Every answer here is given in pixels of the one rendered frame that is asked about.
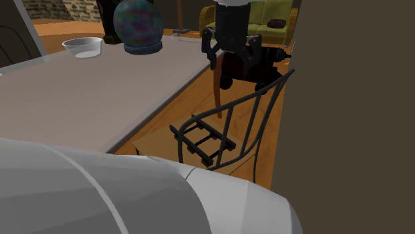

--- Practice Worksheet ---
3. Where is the black ladder-shaped rack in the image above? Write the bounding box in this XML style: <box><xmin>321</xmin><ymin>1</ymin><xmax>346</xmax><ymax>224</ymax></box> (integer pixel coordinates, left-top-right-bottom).
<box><xmin>168</xmin><ymin>113</ymin><xmax>238</xmax><ymax>168</ymax></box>

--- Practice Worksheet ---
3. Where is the grey-topped wooden table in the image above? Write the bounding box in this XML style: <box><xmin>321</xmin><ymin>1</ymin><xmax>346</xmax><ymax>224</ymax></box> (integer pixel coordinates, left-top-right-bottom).
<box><xmin>0</xmin><ymin>33</ymin><xmax>225</xmax><ymax>155</ymax></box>

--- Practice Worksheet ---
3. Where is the black metal chair wooden seat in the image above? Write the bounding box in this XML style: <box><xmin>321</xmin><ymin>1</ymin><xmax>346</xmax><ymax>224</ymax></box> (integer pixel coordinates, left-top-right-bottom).
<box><xmin>132</xmin><ymin>68</ymin><xmax>296</xmax><ymax>184</ymax></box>

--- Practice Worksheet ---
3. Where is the yellow-green sofa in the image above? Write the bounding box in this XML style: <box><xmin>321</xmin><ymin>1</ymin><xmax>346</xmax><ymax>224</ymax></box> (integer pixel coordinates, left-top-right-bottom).
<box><xmin>199</xmin><ymin>0</ymin><xmax>299</xmax><ymax>48</ymax></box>

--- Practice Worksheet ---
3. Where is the dark figure with brown base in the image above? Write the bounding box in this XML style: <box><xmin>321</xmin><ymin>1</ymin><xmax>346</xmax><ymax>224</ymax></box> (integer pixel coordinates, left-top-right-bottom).
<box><xmin>95</xmin><ymin>0</ymin><xmax>124</xmax><ymax>45</ymax></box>

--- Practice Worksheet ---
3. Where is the multicoloured globe on blue base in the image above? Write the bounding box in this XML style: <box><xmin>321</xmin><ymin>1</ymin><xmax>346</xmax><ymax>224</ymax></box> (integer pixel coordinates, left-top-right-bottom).
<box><xmin>112</xmin><ymin>0</ymin><xmax>164</xmax><ymax>57</ymax></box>

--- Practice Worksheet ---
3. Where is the white bowl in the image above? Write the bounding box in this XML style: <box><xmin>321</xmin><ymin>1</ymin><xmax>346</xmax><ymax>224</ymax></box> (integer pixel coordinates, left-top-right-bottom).
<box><xmin>61</xmin><ymin>37</ymin><xmax>104</xmax><ymax>59</ymax></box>

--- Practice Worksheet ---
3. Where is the brown floor lamp pole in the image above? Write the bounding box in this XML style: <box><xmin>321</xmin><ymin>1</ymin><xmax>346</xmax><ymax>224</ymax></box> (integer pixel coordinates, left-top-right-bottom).
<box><xmin>172</xmin><ymin>0</ymin><xmax>191</xmax><ymax>35</ymax></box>

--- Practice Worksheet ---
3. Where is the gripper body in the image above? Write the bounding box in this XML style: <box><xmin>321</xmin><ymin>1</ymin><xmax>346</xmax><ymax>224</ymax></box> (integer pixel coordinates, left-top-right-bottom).
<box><xmin>214</xmin><ymin>2</ymin><xmax>252</xmax><ymax>54</ymax></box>

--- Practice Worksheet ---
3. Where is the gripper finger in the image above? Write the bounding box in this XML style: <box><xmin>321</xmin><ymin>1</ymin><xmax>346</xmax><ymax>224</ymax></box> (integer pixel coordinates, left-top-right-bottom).
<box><xmin>237</xmin><ymin>34</ymin><xmax>263</xmax><ymax>69</ymax></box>
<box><xmin>201</xmin><ymin>27</ymin><xmax>225</xmax><ymax>71</ymax></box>

